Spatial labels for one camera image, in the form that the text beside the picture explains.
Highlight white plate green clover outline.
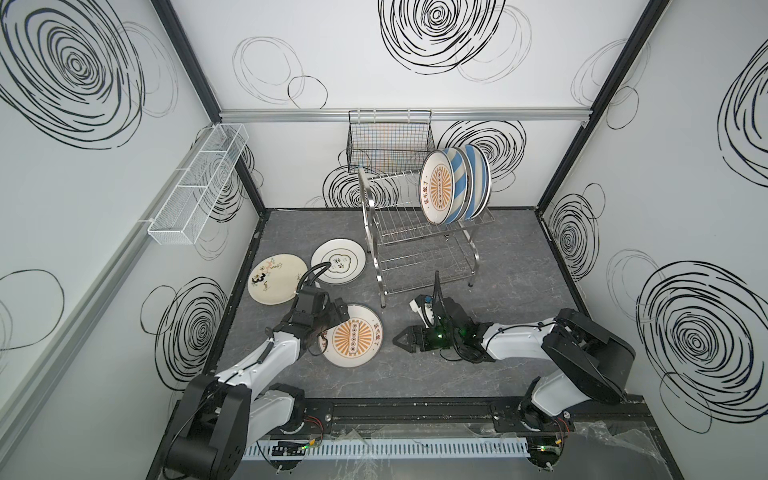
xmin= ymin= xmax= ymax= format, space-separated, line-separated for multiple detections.
xmin=311 ymin=238 xmax=367 ymax=285

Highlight white slotted cable duct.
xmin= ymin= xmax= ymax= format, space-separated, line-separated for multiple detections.
xmin=244 ymin=438 xmax=530 ymax=461

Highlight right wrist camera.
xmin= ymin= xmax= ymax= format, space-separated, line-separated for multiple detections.
xmin=409 ymin=295 xmax=435 ymax=328

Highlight cream floral plate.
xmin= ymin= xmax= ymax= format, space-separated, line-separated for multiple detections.
xmin=247 ymin=254 xmax=308 ymax=306

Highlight blue white striped plate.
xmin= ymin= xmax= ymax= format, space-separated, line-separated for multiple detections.
xmin=465 ymin=144 xmax=489 ymax=220

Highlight black wire basket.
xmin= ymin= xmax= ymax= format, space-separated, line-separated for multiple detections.
xmin=345 ymin=109 xmax=436 ymax=175

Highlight green red rimmed white plate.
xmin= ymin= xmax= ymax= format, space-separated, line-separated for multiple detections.
xmin=479 ymin=151 xmax=492 ymax=213

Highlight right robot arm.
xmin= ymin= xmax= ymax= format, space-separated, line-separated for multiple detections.
xmin=393 ymin=294 xmax=636 ymax=431

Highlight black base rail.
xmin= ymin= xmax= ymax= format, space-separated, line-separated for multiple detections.
xmin=170 ymin=395 xmax=652 ymax=436

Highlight stainless steel dish rack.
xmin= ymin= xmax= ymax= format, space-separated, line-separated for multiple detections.
xmin=355 ymin=167 xmax=494 ymax=307

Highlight orange sunburst plate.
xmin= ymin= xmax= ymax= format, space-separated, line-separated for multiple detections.
xmin=318 ymin=304 xmax=383 ymax=368
xmin=419 ymin=148 xmax=463 ymax=225

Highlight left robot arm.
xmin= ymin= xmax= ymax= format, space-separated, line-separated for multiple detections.
xmin=157 ymin=285 xmax=350 ymax=479

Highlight white wire wall shelf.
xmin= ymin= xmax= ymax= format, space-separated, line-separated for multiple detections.
xmin=148 ymin=123 xmax=249 ymax=246

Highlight white plate red characters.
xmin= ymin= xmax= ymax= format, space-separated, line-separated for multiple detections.
xmin=461 ymin=145 xmax=479 ymax=220

